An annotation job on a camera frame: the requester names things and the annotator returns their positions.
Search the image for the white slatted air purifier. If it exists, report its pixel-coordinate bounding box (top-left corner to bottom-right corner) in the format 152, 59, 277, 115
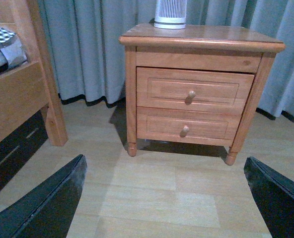
153, 0, 187, 29

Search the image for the wooden drawer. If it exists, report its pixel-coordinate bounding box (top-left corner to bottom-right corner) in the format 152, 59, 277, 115
137, 107, 241, 146
137, 67, 254, 115

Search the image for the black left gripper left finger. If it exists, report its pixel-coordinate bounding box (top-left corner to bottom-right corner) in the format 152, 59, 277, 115
0, 155, 87, 238

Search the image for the grey bedding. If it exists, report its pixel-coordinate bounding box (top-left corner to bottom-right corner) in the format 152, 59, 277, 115
0, 36, 27, 69

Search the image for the wooden nightstand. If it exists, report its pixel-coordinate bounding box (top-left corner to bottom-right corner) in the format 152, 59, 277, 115
119, 23, 285, 165

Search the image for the wooden bed frame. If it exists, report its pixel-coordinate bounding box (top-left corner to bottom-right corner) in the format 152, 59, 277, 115
0, 0, 68, 146

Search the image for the grey-blue curtain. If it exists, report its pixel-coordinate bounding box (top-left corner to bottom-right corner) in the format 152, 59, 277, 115
38, 0, 294, 117

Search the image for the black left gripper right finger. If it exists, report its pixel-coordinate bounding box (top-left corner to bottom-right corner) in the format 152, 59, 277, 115
244, 157, 294, 238

